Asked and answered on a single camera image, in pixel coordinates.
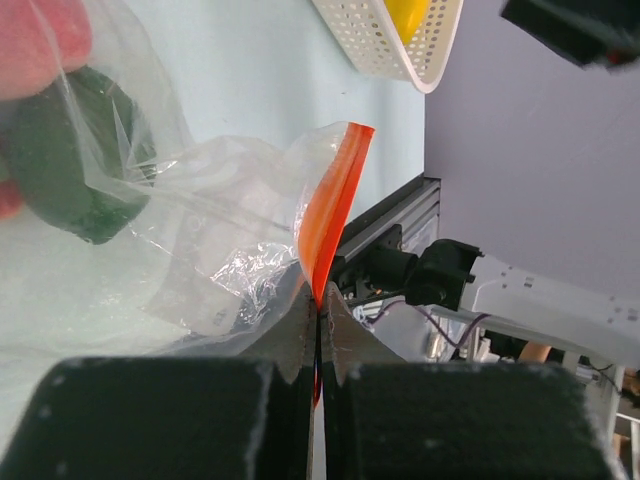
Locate green fake pepper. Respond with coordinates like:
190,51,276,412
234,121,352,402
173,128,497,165
6,67,156,245

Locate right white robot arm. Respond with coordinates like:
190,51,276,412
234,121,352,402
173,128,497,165
334,1,639,368

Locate aluminium frame rail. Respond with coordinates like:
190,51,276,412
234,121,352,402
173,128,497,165
330,175,441,283

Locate yellow fake lemon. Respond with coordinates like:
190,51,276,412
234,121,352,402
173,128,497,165
384,0,431,45

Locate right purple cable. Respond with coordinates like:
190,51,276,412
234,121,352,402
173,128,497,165
359,297,494,361

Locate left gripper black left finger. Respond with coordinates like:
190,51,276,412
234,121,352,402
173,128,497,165
1,286,317,479

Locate clear zip top bag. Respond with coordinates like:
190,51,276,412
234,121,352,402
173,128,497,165
1,1,374,413

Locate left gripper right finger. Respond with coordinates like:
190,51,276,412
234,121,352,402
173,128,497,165
319,285,625,479

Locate white perforated plastic basket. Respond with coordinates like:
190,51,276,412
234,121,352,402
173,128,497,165
313,1,464,94

